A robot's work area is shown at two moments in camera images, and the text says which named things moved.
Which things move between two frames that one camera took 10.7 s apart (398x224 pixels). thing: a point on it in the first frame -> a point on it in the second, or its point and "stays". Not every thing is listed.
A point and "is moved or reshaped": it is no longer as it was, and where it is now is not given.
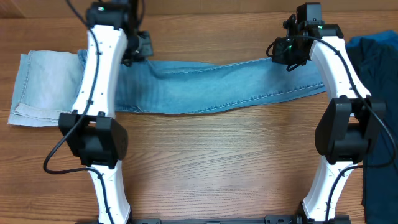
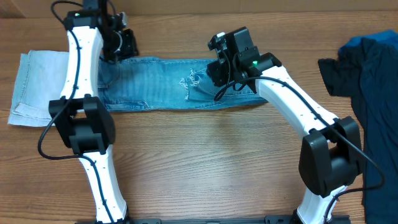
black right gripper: [280, 53] -> [216, 73]
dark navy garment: [375, 58] stays
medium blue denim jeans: [165, 87] is moved or reshaped
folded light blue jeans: [48, 84] stays
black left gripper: [143, 47] -> [128, 45]
